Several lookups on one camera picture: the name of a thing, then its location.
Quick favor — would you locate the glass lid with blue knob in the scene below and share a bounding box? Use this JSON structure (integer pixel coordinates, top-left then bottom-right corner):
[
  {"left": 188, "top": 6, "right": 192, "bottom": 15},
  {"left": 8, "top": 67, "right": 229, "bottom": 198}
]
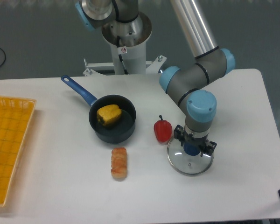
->
[{"left": 167, "top": 138, "right": 214, "bottom": 176}]

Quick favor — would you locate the yellow plastic basket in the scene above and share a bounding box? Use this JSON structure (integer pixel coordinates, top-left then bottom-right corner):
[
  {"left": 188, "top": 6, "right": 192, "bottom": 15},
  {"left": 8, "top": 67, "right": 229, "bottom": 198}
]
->
[{"left": 0, "top": 96, "right": 36, "bottom": 207}]

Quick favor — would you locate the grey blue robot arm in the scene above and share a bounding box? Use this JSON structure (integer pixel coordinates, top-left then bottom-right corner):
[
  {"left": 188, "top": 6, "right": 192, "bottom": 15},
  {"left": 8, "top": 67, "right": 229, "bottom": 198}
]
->
[{"left": 75, "top": 0, "right": 235, "bottom": 156}]

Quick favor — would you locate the yellow bell pepper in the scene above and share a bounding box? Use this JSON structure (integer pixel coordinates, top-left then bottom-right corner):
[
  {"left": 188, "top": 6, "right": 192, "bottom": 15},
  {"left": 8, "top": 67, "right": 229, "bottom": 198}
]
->
[{"left": 97, "top": 104, "right": 122, "bottom": 127}]

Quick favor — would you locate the red bell pepper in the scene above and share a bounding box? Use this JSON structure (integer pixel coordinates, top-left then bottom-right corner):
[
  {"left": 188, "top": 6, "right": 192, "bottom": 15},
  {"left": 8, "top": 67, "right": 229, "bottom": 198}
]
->
[{"left": 154, "top": 115, "right": 172, "bottom": 143}]

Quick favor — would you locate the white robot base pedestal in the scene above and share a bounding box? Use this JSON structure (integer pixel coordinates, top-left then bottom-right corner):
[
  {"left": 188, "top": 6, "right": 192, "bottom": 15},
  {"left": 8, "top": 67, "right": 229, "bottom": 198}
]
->
[{"left": 83, "top": 12, "right": 167, "bottom": 76}]

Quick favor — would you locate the toasted bread piece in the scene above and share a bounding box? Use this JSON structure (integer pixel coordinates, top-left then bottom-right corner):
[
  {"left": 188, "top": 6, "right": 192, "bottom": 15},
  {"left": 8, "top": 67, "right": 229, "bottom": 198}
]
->
[{"left": 111, "top": 147, "right": 127, "bottom": 179}]

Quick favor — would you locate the dark pot with blue handle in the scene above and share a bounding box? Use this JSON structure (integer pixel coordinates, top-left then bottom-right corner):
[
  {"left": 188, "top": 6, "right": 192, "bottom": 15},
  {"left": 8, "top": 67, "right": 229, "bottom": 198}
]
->
[{"left": 61, "top": 75, "right": 136, "bottom": 144}]

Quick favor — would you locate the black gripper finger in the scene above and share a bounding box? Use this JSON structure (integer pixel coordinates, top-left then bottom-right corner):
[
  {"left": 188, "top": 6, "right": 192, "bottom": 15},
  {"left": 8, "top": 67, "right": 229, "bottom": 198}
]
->
[
  {"left": 199, "top": 140, "right": 217, "bottom": 157},
  {"left": 174, "top": 125, "right": 185, "bottom": 147}
]

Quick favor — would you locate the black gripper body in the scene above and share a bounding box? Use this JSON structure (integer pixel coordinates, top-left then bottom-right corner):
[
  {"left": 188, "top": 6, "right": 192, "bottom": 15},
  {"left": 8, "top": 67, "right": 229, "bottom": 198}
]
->
[{"left": 183, "top": 128, "right": 210, "bottom": 149}]

